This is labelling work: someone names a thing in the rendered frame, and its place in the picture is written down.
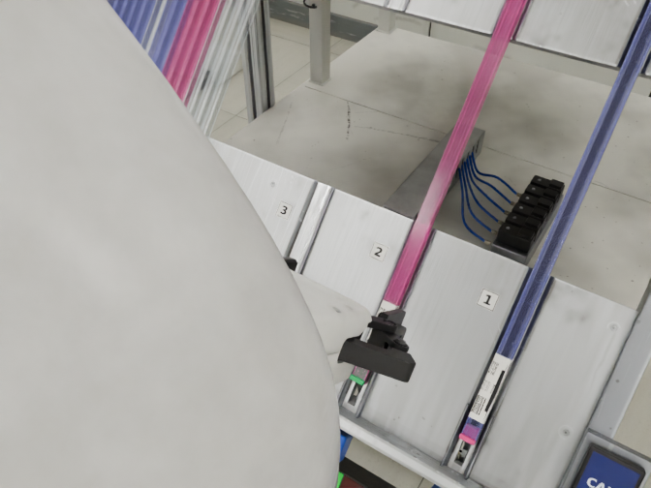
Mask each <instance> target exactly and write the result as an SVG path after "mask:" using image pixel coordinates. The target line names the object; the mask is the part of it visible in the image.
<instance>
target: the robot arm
mask: <svg viewBox="0 0 651 488"><path fill-rule="evenodd" d="M296 267H297V261H296V259H293V258H291V257H282V255H281V253H280V251H279V249H278V247H277V246H276V244H275V242H274V240H273V238H272V237H271V235H270V233H269V232H268V230H267V228H266V227H265V225H264V223H263V221H262V220H261V218H260V216H259V215H258V213H257V211H256V210H255V208H254V206H253V205H252V203H251V201H250V200H249V199H248V198H247V196H246V195H245V193H244V192H243V190H242V189H241V187H240V186H239V184H238V183H237V181H236V180H235V178H234V177H233V174H232V173H231V171H230V170H229V168H228V167H227V165H226V164H225V162H224V161H223V159H222V158H221V157H220V155H219V154H218V152H217V151H216V149H215V148H214V146H213V145H212V144H211V142H210V141H209V139H208V138H207V136H206V135H205V134H204V132H203V131H202V129H201V127H200V126H199V125H198V123H197V122H196V120H195V119H194V117H193V116H192V115H191V113H190V112H189V110H188V109H187V108H186V106H184V104H183V103H182V101H181V100H180V99H179V97H178V96H177V94H176V93H175V92H174V90H173V89H172V87H171V85H170V84H169V83H168V81H167V80H166V79H165V77H164V76H163V75H162V73H161V72H160V70H159V69H158V68H157V66H156V65H155V64H154V62H153V61H152V60H151V58H150V57H149V56H148V54H147V53H146V52H145V50H144V49H143V48H142V46H141V45H140V43H139V42H138V41H137V39H136V38H135V37H134V35H133V34H132V33H131V31H130V30H129V29H128V27H127V26H126V25H125V24H124V22H123V21H122V20H121V18H120V17H119V16H118V14H117V13H116V12H115V11H114V9H113V8H112V7H111V5H110V4H109V2H108V1H107V0H0V488H337V483H338V474H339V461H340V421H339V407H338V402H337V396H336V390H335V385H336V384H337V383H339V382H342V381H345V380H346V379H348V378H349V376H350V374H351V373H352V372H353V370H354V367H355V366H357V367H360V368H363V369H366V370H369V371H372V372H375V373H378V374H380V375H383V376H386V377H389V378H392V379H395V380H398V381H403V382H409V380H410V377H411V375H412V373H413V371H414V369H415V366H416V362H415V360H414V359H413V358H412V356H411V355H410V354H409V353H408V350H409V348H410V347H409V346H408V345H407V344H406V341H405V340H403V339H404V336H405V334H406V330H407V328H406V327H405V326H403V325H401V324H402V322H403V320H404V318H405V315H406V312H405V311H403V310H401V309H395V310H390V311H385V312H381V313H379V315H378V317H375V316H371V315H370V313H369V311H368V310H367V308H365V307H364V306H362V305H361V304H359V303H357V302H355V301H353V300H352V299H350V298H348V297H346V296H344V295H342V294H340V293H338V292H336V291H334V290H331V289H329V288H327V287H325V286H323V285H321V284H319V283H317V282H315V281H313V280H311V279H309V278H307V277H305V276H302V275H300V274H298V273H296V272H295V269H296ZM367 327H369V328H373V329H372V331H371V334H370V336H369V339H368V341H367V343H366V342H364V341H361V340H360V338H361V336H362V333H363V331H364V330H365V329H366V328H367Z"/></svg>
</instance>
